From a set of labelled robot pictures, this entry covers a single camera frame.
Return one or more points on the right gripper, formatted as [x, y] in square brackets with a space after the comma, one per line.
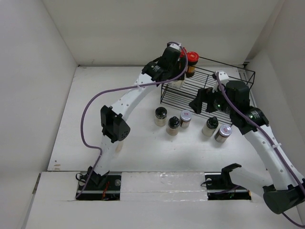
[203, 94]

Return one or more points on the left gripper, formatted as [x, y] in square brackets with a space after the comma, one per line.
[179, 66]

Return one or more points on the clear glass jar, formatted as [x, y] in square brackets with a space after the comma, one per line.
[119, 146]
[177, 84]

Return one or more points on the black cap spice grinder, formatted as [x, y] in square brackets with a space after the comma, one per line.
[210, 126]
[160, 116]
[173, 125]

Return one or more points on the clear glass jar front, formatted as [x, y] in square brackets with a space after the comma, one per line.
[119, 146]

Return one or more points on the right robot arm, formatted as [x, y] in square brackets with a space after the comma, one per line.
[285, 189]

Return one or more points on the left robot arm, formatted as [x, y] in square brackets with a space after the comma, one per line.
[168, 67]

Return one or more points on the white lid spice jar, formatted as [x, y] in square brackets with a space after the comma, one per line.
[223, 133]
[185, 118]

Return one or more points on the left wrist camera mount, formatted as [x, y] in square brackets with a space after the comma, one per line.
[175, 45]

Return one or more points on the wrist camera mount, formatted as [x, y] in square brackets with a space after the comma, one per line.
[221, 78]
[175, 45]

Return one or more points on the black wire rack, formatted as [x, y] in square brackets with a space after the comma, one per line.
[197, 90]

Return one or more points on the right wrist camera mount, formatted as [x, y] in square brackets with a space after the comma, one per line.
[221, 78]

